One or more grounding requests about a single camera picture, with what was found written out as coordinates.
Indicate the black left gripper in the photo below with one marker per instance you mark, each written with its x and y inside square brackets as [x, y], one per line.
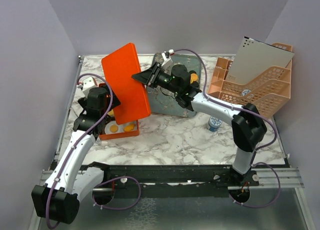
[84, 101]

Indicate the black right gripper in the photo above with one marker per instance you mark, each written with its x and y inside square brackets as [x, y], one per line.
[149, 78]

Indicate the orange oval cookie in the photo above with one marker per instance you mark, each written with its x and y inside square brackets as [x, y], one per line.
[114, 128]

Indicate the orange tin lid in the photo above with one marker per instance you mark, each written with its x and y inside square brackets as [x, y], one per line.
[118, 68]

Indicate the orange fish cookie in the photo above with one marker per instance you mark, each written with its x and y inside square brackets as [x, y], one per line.
[129, 127]

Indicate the orange cookie tin box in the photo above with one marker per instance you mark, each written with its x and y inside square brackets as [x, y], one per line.
[130, 129]

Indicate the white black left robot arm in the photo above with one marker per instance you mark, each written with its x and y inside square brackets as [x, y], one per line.
[56, 199]

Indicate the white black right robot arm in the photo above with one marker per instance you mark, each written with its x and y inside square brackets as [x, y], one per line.
[248, 127]

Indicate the white paper cup liner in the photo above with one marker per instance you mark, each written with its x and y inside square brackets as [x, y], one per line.
[132, 129]
[107, 128]

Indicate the blue floral serving tray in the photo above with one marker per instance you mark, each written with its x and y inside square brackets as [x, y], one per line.
[161, 101]

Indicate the tan round dotted cookie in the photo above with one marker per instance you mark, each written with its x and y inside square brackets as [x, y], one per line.
[193, 78]

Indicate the black sandwich cookie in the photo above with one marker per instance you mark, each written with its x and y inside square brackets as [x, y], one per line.
[196, 84]

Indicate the blue round slime jar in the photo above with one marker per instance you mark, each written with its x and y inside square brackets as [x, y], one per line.
[213, 124]

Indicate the blue white round jar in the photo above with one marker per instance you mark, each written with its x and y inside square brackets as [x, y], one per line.
[245, 92]

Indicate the grey notebook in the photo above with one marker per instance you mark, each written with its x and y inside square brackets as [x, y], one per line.
[253, 58]

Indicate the peach plastic desk organizer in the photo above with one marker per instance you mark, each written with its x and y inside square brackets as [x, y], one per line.
[269, 91]

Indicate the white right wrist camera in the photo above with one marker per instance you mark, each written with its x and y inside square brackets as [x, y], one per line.
[167, 58]

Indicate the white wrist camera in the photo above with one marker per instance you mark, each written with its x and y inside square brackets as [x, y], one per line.
[167, 58]
[87, 84]

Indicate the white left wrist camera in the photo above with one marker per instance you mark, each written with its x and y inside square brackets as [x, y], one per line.
[87, 84]

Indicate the black metal base rail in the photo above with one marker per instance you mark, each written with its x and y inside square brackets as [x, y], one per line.
[171, 181]

